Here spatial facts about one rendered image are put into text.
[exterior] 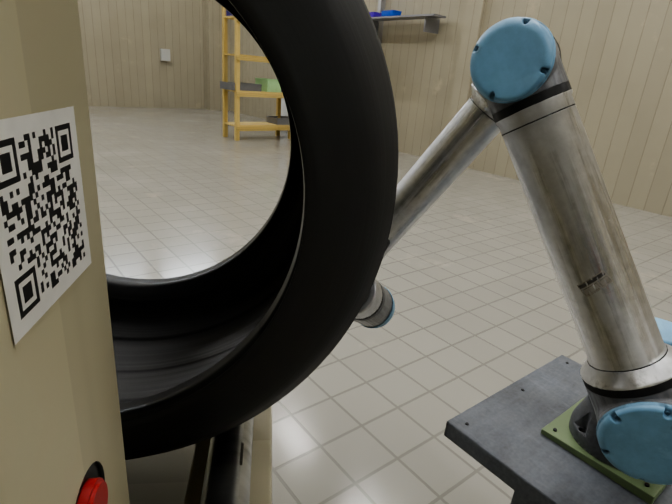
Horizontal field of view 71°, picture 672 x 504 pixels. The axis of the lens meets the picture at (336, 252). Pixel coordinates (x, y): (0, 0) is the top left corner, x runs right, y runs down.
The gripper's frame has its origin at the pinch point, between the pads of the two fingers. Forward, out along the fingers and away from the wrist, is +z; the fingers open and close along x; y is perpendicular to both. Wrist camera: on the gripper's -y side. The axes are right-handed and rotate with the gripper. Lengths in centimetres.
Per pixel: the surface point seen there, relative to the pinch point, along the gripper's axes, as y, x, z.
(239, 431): 19.6, -16.5, 13.8
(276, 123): -103, 627, -622
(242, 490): 20.7, -22.3, 17.8
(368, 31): -15.2, -10.2, 33.1
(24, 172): 4, -18, 50
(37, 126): 3, -17, 50
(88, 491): 15.9, -23.2, 39.5
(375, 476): 47, -13, -111
